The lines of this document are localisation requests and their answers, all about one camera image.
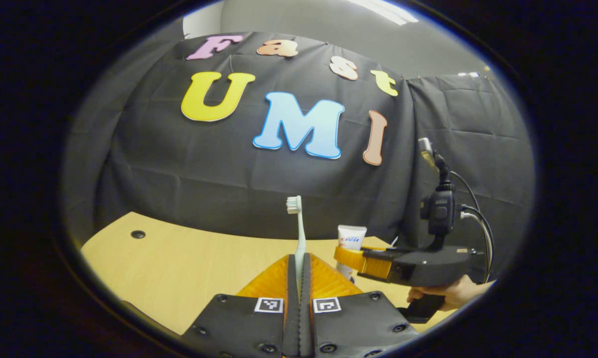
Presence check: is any black backdrop cloth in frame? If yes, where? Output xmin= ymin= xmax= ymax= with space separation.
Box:
xmin=63 ymin=20 xmax=536 ymax=285

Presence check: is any long ceiling light panel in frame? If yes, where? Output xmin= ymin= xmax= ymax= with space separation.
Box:
xmin=346 ymin=0 xmax=420 ymax=25

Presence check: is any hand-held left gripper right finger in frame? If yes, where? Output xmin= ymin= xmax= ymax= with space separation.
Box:
xmin=301 ymin=253 xmax=420 ymax=358

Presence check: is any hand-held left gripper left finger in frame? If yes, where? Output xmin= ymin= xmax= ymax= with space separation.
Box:
xmin=182 ymin=254 xmax=302 ymax=358

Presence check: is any white toothpaste tube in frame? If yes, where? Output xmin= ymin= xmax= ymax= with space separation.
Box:
xmin=336 ymin=225 xmax=368 ymax=282

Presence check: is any pale green toothbrush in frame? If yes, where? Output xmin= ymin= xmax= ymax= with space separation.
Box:
xmin=286 ymin=195 xmax=308 ymax=294

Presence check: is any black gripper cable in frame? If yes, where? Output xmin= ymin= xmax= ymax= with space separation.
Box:
xmin=450 ymin=171 xmax=481 ymax=213
xmin=459 ymin=204 xmax=495 ymax=284

